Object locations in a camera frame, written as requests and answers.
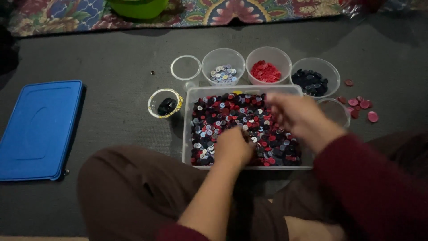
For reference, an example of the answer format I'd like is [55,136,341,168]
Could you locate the person's left hand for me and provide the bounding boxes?
[214,126,255,169]

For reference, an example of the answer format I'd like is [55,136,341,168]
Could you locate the person's right hand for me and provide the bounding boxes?
[266,92,346,154]

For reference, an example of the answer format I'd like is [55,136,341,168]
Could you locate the pile of red buttons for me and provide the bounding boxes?
[250,60,282,83]

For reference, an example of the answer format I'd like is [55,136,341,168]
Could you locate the pile of navy buttons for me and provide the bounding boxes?
[292,69,329,97]

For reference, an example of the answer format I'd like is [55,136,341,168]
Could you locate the clear cup with red buttons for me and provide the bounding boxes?
[245,46,292,85]

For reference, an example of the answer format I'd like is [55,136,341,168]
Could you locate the clear cup with navy buttons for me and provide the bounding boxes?
[290,58,341,99]

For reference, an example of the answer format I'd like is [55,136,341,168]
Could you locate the heap of mixed buttons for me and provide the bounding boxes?
[191,93,302,167]

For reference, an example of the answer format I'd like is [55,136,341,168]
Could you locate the clear cup beside tub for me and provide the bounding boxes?
[316,98,351,129]

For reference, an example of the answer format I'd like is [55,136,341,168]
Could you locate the pile of pale blue buttons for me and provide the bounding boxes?
[210,64,237,84]

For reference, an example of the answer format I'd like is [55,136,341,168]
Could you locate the clear cup with pale buttons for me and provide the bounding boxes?
[201,48,246,86]

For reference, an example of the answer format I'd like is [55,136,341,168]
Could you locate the group of large pink buttons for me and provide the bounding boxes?
[337,79,379,123]

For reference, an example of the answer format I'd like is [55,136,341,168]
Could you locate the clear rectangular plastic tub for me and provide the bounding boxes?
[182,84,314,170]

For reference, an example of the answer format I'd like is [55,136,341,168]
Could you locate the empty clear round container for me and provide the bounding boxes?
[170,55,202,81]

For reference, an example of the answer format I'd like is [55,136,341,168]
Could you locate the pile of black buttons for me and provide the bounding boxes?
[157,97,178,116]

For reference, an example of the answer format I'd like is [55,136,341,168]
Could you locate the yellow patterned small cup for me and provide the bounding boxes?
[147,88,184,119]

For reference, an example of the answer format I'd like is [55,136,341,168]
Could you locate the floral patterned rug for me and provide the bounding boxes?
[8,0,428,37]

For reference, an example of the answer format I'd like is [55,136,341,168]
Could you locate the clear plastic wrap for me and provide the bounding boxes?
[338,0,388,18]

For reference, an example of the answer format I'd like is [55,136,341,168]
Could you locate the person's brown trousers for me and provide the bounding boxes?
[78,132,428,241]

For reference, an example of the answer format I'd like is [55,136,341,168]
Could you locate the green plastic basin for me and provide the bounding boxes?
[107,0,169,19]

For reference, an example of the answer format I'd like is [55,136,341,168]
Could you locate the blue plastic lid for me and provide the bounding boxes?
[0,80,83,181]

